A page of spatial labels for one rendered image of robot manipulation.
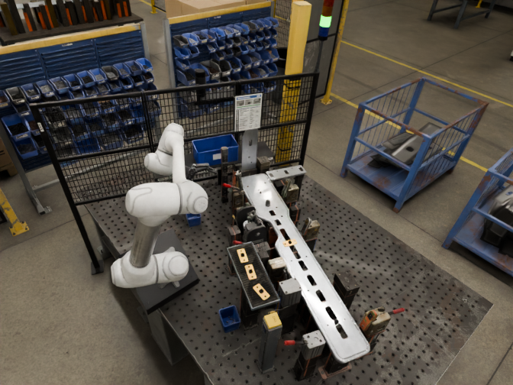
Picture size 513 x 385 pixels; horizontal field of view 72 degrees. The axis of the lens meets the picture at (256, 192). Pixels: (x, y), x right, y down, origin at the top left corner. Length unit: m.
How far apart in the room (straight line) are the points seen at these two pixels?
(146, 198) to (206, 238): 1.16
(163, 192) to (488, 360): 2.75
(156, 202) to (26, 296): 2.21
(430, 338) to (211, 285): 1.31
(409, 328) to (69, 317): 2.42
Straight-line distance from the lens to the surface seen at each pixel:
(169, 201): 1.44
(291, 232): 2.18
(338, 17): 5.41
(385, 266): 2.58
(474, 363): 3.33
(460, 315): 2.57
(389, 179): 4.24
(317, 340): 1.76
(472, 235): 3.98
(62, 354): 3.09
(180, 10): 5.34
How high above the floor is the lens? 2.60
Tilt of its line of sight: 41 degrees down
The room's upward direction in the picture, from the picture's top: 4 degrees clockwise
